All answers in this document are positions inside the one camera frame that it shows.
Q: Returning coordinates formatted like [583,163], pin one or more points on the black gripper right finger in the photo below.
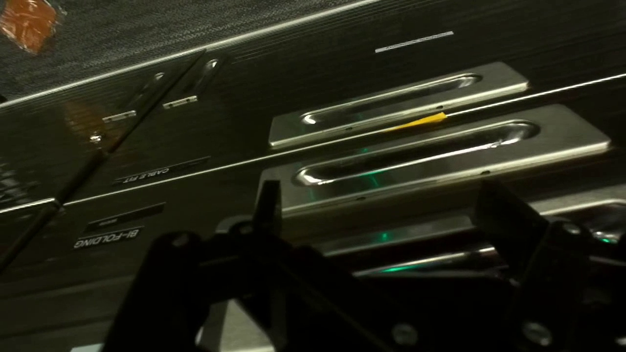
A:
[567,286]

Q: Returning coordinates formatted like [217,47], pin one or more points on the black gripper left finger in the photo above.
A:
[162,294]

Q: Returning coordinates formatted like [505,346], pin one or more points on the grey metal drawer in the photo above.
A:
[391,227]

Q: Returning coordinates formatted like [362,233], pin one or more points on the black tool cabinet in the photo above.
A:
[196,98]

